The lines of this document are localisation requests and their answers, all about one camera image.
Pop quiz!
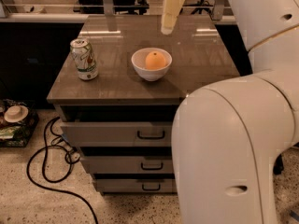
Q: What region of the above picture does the orange fruit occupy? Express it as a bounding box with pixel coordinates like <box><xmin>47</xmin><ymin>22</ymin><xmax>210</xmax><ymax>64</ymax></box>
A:
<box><xmin>145</xmin><ymin>51</ymin><xmax>166</xmax><ymax>70</ymax></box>

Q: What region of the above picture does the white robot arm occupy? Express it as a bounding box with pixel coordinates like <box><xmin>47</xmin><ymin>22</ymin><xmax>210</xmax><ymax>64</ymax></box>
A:
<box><xmin>171</xmin><ymin>0</ymin><xmax>299</xmax><ymax>224</ymax></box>

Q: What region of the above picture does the white ceramic bowl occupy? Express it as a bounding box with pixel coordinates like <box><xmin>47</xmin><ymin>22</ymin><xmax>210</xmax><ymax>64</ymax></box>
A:
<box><xmin>131</xmin><ymin>48</ymin><xmax>172</xmax><ymax>81</ymax></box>

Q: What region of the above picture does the dark patterned box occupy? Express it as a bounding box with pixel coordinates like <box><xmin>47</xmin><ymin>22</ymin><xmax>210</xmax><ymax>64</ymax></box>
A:
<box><xmin>0</xmin><ymin>99</ymin><xmax>39</xmax><ymax>147</ymax></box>

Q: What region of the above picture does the beige hat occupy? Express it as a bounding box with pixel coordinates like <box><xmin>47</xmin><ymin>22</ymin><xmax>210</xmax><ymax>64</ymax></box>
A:
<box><xmin>4</xmin><ymin>105</ymin><xmax>29</xmax><ymax>123</ymax></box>

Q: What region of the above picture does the black floor cable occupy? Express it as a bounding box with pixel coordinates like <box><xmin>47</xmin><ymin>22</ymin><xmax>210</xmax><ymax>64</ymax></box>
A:
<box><xmin>25</xmin><ymin>117</ymin><xmax>99</xmax><ymax>224</ymax></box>

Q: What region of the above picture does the grey drawer cabinet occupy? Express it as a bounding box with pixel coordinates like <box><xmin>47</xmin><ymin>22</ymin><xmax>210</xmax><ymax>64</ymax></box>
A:
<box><xmin>48</xmin><ymin>15</ymin><xmax>238</xmax><ymax>181</ymax></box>

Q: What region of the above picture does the bottom grey drawer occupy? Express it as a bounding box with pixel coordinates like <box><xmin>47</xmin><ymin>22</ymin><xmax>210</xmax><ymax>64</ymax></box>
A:
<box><xmin>93</xmin><ymin>179</ymin><xmax>177</xmax><ymax>194</ymax></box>

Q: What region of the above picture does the middle grey drawer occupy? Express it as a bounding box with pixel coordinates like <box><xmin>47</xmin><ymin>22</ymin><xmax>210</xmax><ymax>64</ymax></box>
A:
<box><xmin>81</xmin><ymin>156</ymin><xmax>173</xmax><ymax>174</ymax></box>

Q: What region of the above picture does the grey drawer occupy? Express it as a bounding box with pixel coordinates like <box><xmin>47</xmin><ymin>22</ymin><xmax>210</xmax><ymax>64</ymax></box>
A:
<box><xmin>61</xmin><ymin>121</ymin><xmax>172</xmax><ymax>147</ymax></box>
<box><xmin>93</xmin><ymin>179</ymin><xmax>177</xmax><ymax>194</ymax></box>
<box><xmin>81</xmin><ymin>156</ymin><xmax>173</xmax><ymax>174</ymax></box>

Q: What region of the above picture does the black chair base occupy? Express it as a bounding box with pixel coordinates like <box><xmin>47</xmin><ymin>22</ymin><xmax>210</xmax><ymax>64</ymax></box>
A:
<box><xmin>273</xmin><ymin>155</ymin><xmax>284</xmax><ymax>175</ymax></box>

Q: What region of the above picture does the green white soda can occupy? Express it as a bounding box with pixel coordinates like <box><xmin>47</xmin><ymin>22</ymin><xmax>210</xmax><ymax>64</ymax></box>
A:
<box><xmin>70</xmin><ymin>38</ymin><xmax>98</xmax><ymax>80</ymax></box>

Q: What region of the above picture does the top grey drawer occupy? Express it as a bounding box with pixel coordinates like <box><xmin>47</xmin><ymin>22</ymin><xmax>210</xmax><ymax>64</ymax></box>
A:
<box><xmin>61</xmin><ymin>121</ymin><xmax>172</xmax><ymax>147</ymax></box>

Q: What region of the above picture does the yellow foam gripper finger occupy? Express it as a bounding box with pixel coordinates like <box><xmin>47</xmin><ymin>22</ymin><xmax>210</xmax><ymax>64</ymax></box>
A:
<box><xmin>161</xmin><ymin>0</ymin><xmax>185</xmax><ymax>35</ymax></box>

